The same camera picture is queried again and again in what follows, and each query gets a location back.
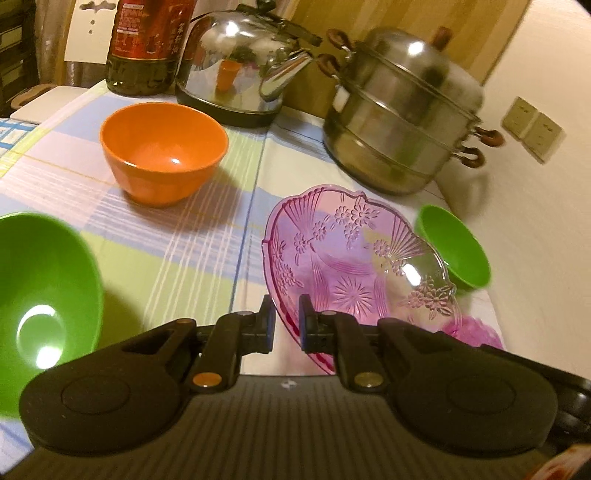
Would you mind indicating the beige wall socket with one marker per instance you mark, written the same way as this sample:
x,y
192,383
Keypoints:
x,y
519,117
545,137

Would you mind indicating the white paper tag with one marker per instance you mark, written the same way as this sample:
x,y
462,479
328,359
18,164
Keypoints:
x,y
340,99

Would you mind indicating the blue checked cloth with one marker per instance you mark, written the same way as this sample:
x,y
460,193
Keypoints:
x,y
9,138

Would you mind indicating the stainless steel steamer pot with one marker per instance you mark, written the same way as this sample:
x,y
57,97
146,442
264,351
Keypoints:
x,y
392,115

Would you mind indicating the dark shelf unit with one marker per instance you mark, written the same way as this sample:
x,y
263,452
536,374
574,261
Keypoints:
x,y
14,46

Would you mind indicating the large cooking oil bottle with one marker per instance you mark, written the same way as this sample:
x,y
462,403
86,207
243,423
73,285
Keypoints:
x,y
138,74

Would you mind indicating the white wooden chair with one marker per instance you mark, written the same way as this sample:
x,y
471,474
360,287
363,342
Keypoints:
x,y
46,104

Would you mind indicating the pink patterned glass plate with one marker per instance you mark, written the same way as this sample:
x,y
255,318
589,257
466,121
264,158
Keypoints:
x,y
360,258

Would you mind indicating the green plastic bowl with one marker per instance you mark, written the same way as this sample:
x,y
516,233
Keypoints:
x,y
46,277
457,249

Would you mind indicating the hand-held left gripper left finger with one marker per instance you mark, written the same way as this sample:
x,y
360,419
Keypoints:
x,y
267,328

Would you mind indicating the stainless steel kettle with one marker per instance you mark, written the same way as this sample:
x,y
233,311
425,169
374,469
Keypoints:
x,y
207,92

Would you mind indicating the plaid pastel tablecloth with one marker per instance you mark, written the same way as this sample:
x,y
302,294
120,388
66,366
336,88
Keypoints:
x,y
184,258

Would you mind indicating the orange plastic bowl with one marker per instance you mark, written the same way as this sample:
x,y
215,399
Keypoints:
x,y
152,152

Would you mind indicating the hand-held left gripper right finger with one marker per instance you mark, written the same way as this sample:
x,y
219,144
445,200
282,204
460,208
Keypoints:
x,y
304,332

